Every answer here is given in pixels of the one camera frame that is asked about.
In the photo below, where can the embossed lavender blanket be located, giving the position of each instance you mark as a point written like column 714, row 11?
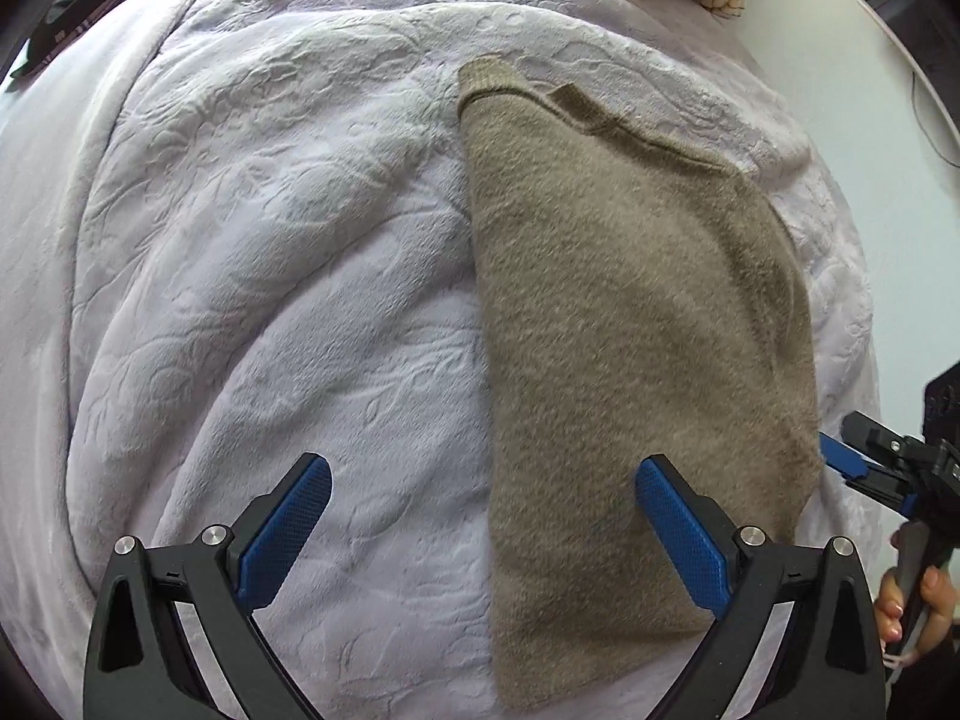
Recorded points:
column 300, row 277

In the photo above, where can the person's right hand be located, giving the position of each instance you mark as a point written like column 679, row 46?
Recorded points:
column 889, row 607

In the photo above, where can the dark flat screen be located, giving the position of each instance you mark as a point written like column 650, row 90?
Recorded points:
column 919, row 22

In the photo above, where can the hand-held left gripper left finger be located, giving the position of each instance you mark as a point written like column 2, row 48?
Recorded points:
column 289, row 532

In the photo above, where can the smooth lavender fleece blanket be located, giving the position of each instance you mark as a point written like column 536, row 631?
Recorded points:
column 37, row 277

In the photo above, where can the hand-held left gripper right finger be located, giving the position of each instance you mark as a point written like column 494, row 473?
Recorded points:
column 679, row 532

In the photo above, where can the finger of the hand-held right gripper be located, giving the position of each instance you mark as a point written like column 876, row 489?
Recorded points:
column 847, row 461
column 874, row 435

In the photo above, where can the plaid cloth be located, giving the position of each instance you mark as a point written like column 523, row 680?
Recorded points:
column 90, row 15

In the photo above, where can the olive brown knit sweater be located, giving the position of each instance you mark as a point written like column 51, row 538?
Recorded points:
column 637, row 352

